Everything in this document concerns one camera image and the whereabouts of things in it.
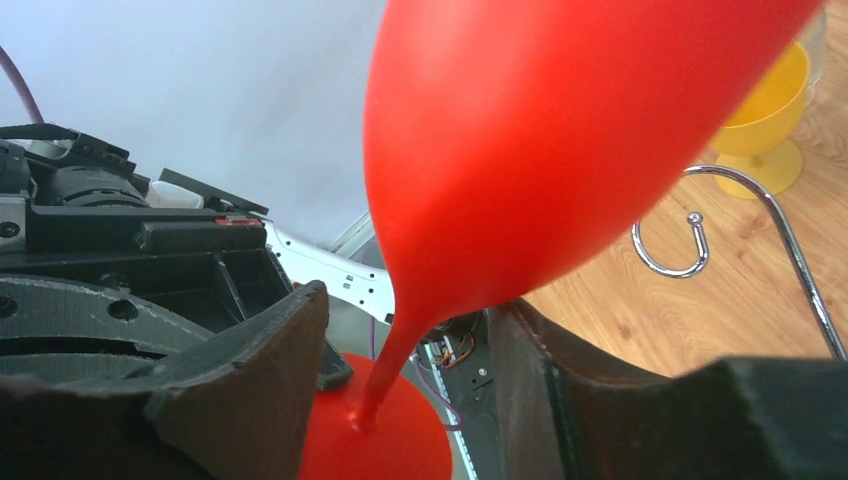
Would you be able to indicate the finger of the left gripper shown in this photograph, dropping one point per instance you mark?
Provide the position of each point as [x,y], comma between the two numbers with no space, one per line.
[68,336]

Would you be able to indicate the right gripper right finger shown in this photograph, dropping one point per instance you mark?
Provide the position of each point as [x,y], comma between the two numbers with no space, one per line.
[569,410]

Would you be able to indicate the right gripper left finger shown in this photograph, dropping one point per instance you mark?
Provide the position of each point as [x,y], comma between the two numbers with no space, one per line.
[233,407]

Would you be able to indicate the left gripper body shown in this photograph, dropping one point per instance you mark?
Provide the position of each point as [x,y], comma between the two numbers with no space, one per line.
[212,265]

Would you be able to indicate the chrome wine glass rack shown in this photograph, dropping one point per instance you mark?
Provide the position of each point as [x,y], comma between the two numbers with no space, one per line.
[733,250]

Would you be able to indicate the red plastic wine glass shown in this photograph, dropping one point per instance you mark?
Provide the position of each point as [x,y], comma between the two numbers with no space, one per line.
[506,143]

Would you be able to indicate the yellow plastic wine glass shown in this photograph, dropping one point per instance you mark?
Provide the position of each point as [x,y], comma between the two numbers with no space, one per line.
[755,140]

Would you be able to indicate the clear wide ribbed glass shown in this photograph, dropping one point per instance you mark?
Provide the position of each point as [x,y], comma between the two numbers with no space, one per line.
[813,39]

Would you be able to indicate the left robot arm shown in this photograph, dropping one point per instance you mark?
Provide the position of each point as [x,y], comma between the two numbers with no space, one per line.
[57,166]

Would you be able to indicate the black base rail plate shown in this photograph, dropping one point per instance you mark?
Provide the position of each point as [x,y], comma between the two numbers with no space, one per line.
[454,360]

